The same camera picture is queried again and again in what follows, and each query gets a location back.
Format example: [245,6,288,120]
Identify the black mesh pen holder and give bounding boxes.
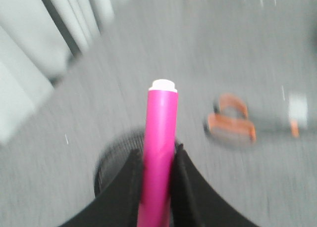
[94,128,145,196]

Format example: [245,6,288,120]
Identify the grey curtain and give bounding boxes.
[0,0,114,143]

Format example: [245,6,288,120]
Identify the pink pen white cap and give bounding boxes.
[137,79,178,227]

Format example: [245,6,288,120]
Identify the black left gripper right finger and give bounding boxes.
[170,143,257,227]

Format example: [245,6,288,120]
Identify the grey orange scissors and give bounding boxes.
[205,92,316,148]

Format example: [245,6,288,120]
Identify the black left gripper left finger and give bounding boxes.
[62,150,143,227]

